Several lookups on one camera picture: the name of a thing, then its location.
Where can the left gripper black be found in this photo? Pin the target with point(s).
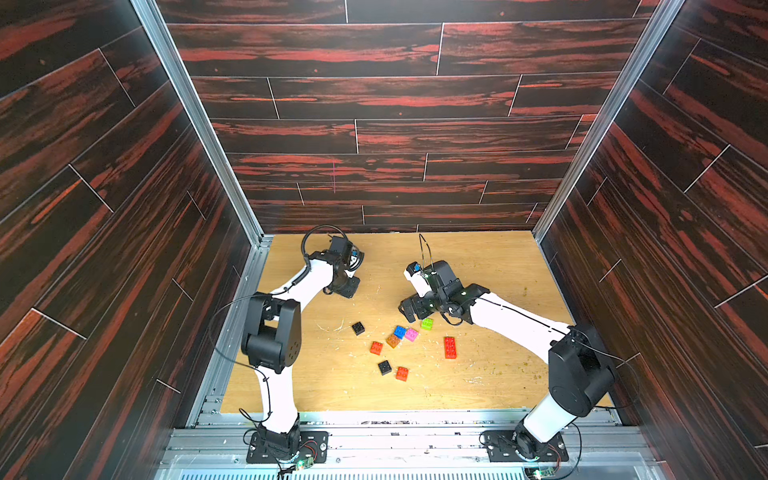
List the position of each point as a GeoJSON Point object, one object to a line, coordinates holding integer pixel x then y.
{"type": "Point", "coordinates": [350, 292]}

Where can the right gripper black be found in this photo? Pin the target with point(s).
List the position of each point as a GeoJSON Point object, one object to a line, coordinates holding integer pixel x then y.
{"type": "Point", "coordinates": [424, 301]}

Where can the red lego brick small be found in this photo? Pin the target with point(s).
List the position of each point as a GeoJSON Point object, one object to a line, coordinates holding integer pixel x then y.
{"type": "Point", "coordinates": [376, 348]}

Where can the black lego brick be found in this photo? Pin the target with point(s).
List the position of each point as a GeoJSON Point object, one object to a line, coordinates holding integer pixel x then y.
{"type": "Point", "coordinates": [358, 328]}
{"type": "Point", "coordinates": [384, 367]}

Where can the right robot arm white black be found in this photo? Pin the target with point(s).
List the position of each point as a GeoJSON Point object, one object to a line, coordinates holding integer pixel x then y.
{"type": "Point", "coordinates": [580, 371]}

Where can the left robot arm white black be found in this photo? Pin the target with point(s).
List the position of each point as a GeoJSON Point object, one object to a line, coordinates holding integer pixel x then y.
{"type": "Point", "coordinates": [272, 335]}

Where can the pink square lego brick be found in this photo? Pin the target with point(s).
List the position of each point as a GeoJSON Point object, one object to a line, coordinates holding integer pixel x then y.
{"type": "Point", "coordinates": [411, 334]}

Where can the blue square lego brick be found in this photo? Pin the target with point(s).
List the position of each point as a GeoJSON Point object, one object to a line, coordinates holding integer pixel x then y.
{"type": "Point", "coordinates": [400, 332]}

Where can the orange brown lego brick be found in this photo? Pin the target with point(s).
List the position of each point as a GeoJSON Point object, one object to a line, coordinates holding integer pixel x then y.
{"type": "Point", "coordinates": [393, 341]}

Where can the red long lego brick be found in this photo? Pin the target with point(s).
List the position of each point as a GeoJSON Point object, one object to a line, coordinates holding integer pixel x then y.
{"type": "Point", "coordinates": [450, 348]}

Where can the red orange lego brick lower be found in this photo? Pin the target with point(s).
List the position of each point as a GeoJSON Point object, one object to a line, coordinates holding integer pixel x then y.
{"type": "Point", "coordinates": [402, 374]}

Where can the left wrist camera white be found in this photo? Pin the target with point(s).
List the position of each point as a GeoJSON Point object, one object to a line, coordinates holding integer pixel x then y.
{"type": "Point", "coordinates": [356, 260]}

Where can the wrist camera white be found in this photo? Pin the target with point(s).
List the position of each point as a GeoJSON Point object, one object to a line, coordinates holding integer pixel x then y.
{"type": "Point", "coordinates": [414, 274]}
{"type": "Point", "coordinates": [356, 260]}

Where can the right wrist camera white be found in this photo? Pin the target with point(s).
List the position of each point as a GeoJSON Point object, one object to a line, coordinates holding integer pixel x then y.
{"type": "Point", "coordinates": [414, 274]}

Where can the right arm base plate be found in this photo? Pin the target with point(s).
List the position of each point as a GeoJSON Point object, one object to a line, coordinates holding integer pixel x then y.
{"type": "Point", "coordinates": [498, 447]}

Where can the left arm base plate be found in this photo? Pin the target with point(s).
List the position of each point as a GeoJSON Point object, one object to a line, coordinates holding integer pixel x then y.
{"type": "Point", "coordinates": [305, 447]}

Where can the aluminium front rail frame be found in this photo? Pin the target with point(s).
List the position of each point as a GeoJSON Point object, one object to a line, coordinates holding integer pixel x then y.
{"type": "Point", "coordinates": [439, 444]}

